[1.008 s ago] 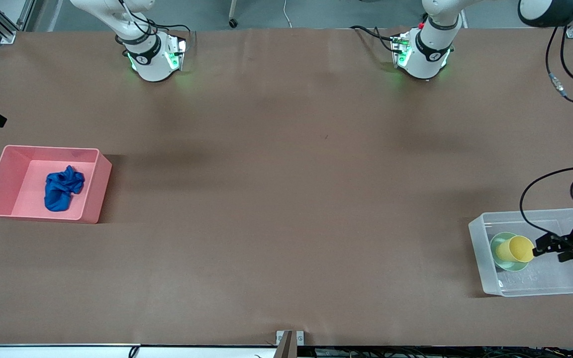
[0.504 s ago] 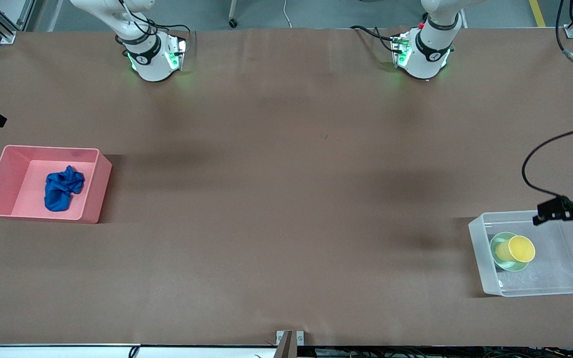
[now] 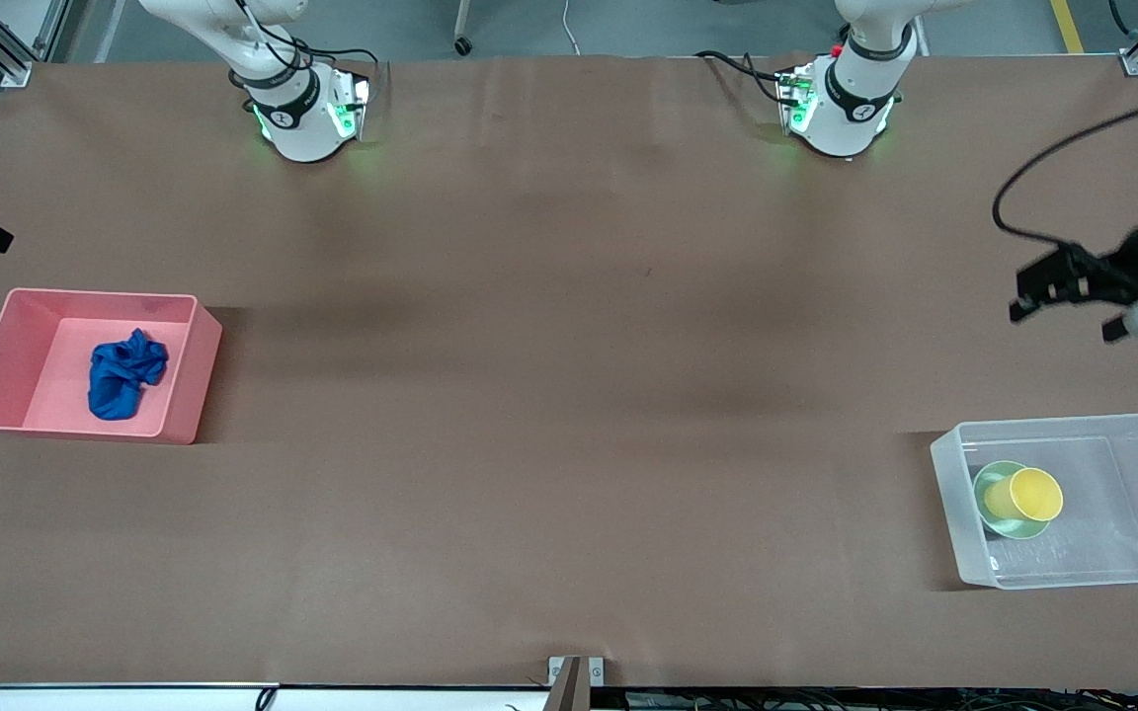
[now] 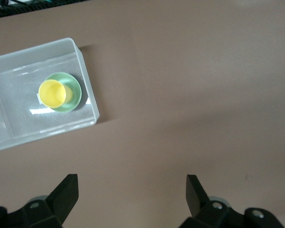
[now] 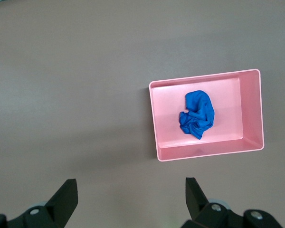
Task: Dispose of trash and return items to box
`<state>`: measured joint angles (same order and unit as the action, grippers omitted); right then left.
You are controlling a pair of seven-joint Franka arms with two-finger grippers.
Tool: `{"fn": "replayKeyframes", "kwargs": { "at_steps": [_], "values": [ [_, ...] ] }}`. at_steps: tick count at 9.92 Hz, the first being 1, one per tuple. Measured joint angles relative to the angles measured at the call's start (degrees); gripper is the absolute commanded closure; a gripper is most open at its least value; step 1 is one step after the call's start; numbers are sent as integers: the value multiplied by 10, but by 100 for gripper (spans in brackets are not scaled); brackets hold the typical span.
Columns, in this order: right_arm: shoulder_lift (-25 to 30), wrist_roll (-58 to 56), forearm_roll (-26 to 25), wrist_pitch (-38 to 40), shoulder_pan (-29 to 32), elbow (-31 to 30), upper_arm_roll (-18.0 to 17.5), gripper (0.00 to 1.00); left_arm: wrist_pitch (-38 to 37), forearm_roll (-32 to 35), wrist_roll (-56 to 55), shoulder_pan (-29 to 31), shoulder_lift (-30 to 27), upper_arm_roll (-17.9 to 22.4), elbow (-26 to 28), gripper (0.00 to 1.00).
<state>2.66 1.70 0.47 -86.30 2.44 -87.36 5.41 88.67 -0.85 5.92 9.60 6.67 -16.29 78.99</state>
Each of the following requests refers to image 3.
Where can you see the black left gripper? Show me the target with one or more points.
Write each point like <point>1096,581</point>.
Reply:
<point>1125,269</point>

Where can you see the yellow plastic cup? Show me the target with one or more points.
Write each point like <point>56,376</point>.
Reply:
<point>1028,494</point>

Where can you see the blue cloth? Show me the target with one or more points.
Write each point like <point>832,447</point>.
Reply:
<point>120,380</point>

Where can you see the mint green bowl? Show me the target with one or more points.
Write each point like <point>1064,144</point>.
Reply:
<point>1023,530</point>

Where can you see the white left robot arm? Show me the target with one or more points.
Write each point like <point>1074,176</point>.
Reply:
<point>846,114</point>

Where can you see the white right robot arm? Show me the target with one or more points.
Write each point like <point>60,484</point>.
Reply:
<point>297,123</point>

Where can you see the clear plastic storage box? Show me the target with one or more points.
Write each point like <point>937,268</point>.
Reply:
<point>1102,553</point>

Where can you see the pink plastic bin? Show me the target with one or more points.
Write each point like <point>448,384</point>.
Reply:
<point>55,395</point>

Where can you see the black caster wheel leg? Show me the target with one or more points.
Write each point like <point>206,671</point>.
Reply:
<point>463,43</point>

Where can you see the brown table cover sheet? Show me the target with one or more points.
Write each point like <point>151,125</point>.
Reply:
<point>569,464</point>

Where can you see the metal table edge bracket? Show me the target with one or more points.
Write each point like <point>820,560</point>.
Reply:
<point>574,676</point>

